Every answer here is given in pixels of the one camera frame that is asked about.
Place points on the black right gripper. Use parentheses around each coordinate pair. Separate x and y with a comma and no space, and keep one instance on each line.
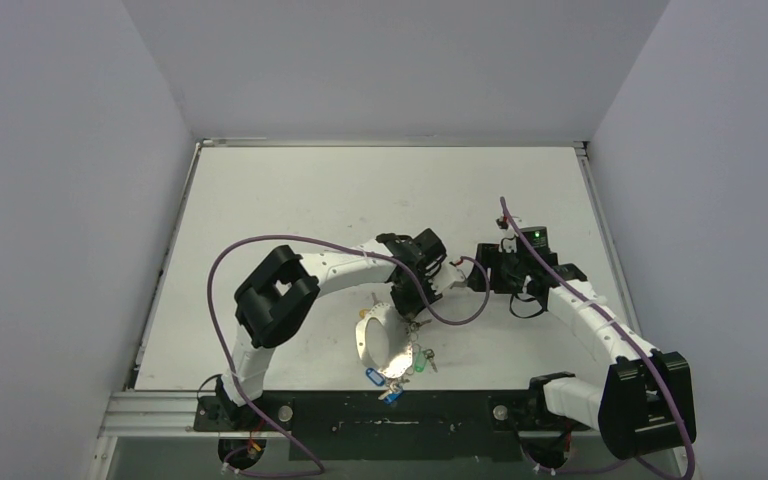
(490,268)

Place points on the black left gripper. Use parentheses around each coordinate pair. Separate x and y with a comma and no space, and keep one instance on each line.
(406,309)

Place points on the green key tag with key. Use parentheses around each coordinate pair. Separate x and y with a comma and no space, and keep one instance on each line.
(424,360)

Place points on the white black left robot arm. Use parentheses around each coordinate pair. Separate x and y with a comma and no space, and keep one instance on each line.
(273,302)

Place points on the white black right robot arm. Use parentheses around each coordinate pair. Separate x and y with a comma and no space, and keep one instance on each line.
(645,403)

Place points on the blue key tag white label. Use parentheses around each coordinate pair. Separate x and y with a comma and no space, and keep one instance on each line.
(375,377)

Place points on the blue key tag plain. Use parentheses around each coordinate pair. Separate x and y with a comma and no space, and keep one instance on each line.
(390,396)

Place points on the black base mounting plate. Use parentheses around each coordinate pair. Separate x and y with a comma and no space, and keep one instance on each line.
(419,425)

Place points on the aluminium table frame rail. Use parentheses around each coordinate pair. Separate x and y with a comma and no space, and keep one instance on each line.
(151,414)

